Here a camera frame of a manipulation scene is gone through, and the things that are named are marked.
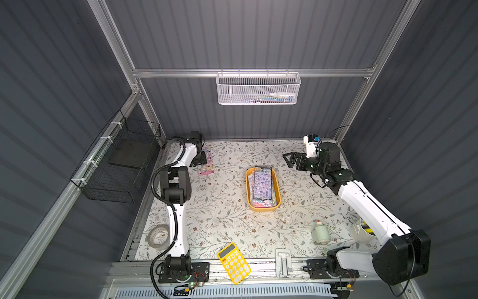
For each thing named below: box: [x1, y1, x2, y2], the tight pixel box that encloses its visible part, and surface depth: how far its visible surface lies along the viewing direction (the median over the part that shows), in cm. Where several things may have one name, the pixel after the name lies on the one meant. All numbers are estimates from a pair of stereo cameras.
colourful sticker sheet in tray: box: [247, 171, 277, 209], surface depth 92 cm
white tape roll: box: [147, 224, 170, 252], surface depth 83 cm
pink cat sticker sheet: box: [197, 145, 215, 177], surface depth 110 cm
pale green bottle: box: [311, 219, 332, 246], surface depth 79 cm
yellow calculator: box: [217, 242, 253, 285], surface depth 77 cm
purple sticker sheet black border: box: [253, 166, 272, 201], surface depth 96 cm
